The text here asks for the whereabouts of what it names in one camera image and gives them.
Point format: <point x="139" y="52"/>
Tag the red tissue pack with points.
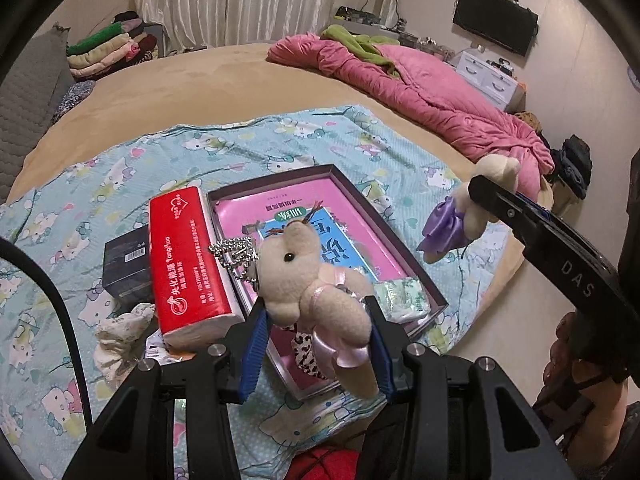
<point x="194" y="298"/>

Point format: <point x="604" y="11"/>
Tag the dark floral cushion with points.
<point x="73" y="96"/>

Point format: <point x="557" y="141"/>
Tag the white drawer cabinet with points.
<point x="503" y="91"/>

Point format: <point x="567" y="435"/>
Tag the dark framed pink tray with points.
<point x="352" y="234"/>

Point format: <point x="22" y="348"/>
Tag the dark clothes pile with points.
<point x="572" y="165"/>

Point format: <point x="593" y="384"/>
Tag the cluttered desk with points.
<point x="382" y="18"/>

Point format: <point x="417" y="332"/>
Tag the red cloth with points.
<point x="324" y="462"/>

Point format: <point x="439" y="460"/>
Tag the white snack packet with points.
<point x="156" y="349"/>

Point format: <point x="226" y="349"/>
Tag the dark small box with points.
<point x="126" y="269"/>

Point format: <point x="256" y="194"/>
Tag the Hello Kitty blue cloth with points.
<point x="65" y="224"/>

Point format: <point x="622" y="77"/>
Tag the person's right hand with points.
<point x="597" y="438"/>

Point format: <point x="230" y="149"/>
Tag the green tissue packet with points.
<point x="402" y="300"/>

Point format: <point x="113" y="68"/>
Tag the stack of folded clothes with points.
<point x="126" y="42"/>

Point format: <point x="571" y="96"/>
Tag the pink quilted duvet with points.
<point x="430" y="93"/>

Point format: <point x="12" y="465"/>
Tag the grey quilted sofa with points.
<point x="30" y="95"/>

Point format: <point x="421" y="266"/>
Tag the leopard print scrunchie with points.
<point x="304" y="356"/>

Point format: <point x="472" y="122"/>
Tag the black wall television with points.
<point x="502" y="22"/>

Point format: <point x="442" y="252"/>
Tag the pink dress teddy bear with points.
<point x="307" y="295"/>

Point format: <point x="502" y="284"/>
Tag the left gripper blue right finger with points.
<point x="384" y="352"/>

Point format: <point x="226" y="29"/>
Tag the green blanket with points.
<point x="364" y="47"/>

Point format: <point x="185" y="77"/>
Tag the purple dress teddy bear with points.
<point x="457" y="221"/>

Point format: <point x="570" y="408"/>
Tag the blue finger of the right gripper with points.
<point x="531" y="212"/>
<point x="503" y="204"/>

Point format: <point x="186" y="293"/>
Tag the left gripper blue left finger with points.
<point x="255" y="334"/>

